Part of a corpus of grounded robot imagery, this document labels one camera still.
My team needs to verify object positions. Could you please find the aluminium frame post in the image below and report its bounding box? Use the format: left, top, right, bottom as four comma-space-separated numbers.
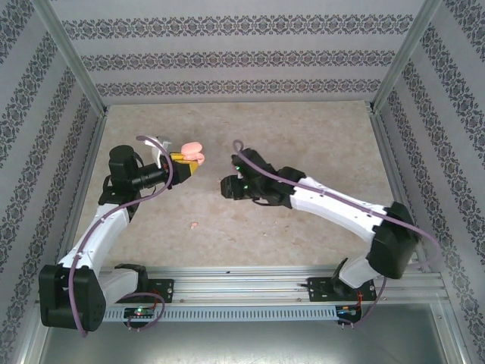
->
30, 0, 110, 116
372, 0, 443, 114

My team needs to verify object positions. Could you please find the left circuit board green light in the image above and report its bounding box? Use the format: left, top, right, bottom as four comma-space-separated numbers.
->
124, 307, 157, 319

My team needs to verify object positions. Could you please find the pink earbud charging case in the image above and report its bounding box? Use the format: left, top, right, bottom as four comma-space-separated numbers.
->
180, 142, 206, 165

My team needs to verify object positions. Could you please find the grey metal sheet tray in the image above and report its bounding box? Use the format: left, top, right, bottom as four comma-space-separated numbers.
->
22, 303, 467, 364

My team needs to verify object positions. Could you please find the white slotted cable duct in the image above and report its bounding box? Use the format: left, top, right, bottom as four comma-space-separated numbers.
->
102, 305, 338, 322

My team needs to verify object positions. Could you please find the aluminium side rail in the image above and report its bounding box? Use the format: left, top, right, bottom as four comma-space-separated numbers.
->
52, 113, 108, 276
369, 109, 431, 274

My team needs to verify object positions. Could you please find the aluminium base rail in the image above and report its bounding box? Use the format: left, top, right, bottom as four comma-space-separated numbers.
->
36, 265, 450, 305

